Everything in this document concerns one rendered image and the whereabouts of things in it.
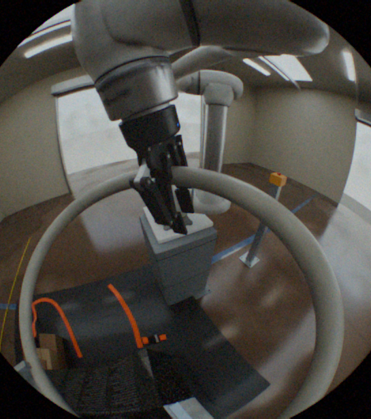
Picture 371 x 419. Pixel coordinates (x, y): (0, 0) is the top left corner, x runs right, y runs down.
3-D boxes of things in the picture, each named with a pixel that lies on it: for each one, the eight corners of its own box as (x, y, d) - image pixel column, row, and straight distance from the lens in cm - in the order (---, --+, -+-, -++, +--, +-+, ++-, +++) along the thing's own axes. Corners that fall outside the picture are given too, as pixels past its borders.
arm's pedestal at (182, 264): (148, 273, 164) (131, 213, 108) (188, 258, 172) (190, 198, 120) (165, 312, 142) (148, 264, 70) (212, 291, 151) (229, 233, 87)
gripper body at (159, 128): (139, 109, 25) (156, 156, 27) (102, 130, 19) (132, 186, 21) (183, 98, 21) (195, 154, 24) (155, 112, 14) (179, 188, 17)
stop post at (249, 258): (259, 260, 191) (292, 177, 138) (250, 268, 178) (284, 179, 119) (248, 251, 196) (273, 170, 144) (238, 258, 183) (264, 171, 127)
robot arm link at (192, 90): (165, 67, 68) (199, 66, 66) (173, 74, 85) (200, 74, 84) (166, 94, 66) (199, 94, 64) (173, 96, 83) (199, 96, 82)
